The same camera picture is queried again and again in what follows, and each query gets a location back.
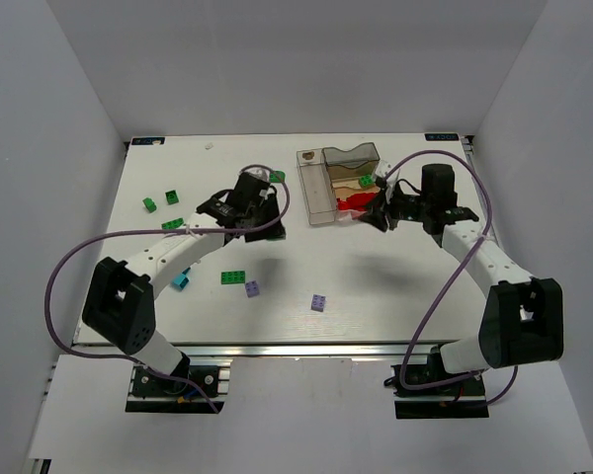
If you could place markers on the green lego plate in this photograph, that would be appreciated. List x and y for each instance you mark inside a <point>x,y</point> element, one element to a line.
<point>233,277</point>

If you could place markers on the blue label right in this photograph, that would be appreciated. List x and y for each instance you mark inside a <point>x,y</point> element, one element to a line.
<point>441,136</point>

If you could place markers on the green lego under red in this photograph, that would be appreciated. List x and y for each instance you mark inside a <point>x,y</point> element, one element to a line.
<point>173,224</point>

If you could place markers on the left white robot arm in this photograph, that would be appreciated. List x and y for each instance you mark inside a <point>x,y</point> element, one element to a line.
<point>120,304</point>

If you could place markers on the clear front container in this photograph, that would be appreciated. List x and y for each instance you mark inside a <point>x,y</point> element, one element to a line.
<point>345,188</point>

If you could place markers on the purple lego left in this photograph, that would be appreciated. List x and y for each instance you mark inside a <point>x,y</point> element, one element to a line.
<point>251,288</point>

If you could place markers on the cyan lego brick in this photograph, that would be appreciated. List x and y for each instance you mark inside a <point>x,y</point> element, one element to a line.
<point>180,281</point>

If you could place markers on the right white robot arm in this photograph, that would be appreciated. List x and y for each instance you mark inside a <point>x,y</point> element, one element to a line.
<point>522,321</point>

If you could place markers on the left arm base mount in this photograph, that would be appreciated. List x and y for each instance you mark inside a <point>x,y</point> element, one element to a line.
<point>148,394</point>

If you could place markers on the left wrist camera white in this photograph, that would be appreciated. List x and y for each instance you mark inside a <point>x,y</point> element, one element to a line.
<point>260,173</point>

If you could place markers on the green curved lego brick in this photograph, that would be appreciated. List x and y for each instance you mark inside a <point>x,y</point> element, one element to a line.
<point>277,177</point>

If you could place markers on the dark smoked container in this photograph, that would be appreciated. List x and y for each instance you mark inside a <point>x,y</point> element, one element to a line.
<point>350,164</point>

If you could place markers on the green square lego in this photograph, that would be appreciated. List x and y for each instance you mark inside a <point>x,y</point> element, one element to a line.
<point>365,181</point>

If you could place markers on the purple lego centre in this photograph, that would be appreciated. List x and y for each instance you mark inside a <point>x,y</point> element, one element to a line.
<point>318,302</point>

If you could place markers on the green lego with triangle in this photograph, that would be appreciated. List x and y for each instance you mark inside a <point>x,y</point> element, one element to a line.
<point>171,197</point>

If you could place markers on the blue label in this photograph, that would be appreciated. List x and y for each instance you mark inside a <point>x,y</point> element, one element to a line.
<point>441,136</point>
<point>147,141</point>

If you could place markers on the small green lego far left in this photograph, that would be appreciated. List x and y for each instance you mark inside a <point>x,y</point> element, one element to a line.
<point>149,204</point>

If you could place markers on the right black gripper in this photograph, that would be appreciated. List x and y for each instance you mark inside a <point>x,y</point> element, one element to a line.
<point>381,195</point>

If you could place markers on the clear long narrow container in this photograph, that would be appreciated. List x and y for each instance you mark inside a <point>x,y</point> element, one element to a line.
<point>319,198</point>

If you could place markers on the purple lego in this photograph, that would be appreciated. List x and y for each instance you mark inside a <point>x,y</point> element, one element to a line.
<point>251,288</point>
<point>318,302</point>

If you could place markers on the blue label left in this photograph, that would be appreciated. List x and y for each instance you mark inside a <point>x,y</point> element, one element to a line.
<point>147,141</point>

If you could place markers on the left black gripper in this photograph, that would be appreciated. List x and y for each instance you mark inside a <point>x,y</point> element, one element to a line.
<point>266,217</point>

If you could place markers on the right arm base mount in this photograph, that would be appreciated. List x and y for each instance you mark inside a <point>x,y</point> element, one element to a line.
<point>461,400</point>

